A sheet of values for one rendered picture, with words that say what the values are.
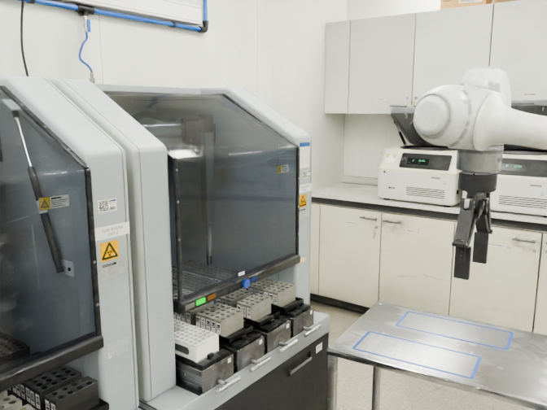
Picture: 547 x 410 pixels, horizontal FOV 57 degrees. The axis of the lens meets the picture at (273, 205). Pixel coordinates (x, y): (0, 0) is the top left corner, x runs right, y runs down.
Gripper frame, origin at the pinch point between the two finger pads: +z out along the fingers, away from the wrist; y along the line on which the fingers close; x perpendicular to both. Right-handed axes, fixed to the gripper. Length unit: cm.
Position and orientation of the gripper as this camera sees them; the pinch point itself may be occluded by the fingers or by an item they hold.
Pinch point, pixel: (470, 264)
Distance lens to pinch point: 119.1
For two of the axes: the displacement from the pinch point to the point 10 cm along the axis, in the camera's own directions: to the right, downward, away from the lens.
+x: -8.0, -1.1, 5.8
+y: 5.9, -1.5, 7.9
